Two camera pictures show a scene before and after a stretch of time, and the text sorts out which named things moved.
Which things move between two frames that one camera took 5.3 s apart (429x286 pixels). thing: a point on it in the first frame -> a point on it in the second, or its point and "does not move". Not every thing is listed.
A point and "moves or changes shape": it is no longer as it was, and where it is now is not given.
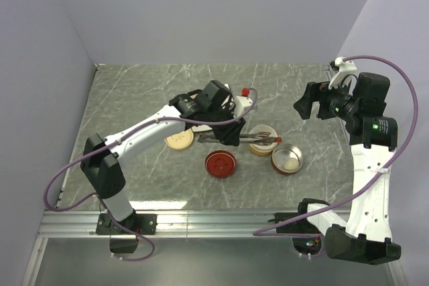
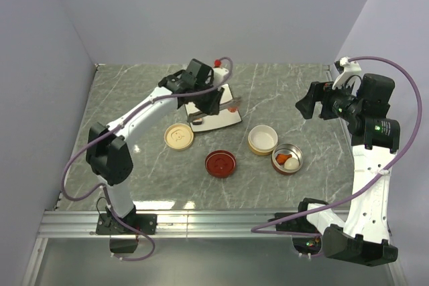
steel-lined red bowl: [286, 159] does not move
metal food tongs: [262, 138] moves or changes shape
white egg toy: [291, 163] does not move
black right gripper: [317, 92] does not move
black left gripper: [231, 135] -> [212, 108]
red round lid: [220, 163] does not move
